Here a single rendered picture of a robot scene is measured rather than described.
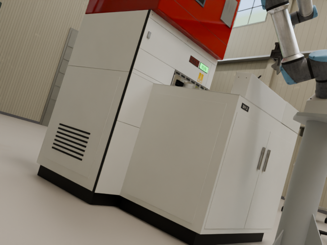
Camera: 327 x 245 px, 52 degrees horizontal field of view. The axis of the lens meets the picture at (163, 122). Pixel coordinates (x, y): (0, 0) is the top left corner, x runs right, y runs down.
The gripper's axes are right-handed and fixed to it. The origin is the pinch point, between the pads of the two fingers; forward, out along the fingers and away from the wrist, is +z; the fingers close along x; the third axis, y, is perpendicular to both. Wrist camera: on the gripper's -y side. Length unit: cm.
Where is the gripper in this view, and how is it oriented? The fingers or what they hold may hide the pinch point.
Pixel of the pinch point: (279, 72)
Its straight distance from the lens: 226.7
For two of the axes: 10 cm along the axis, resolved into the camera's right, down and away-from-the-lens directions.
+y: -7.3, -1.7, 6.6
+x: -6.2, -2.4, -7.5
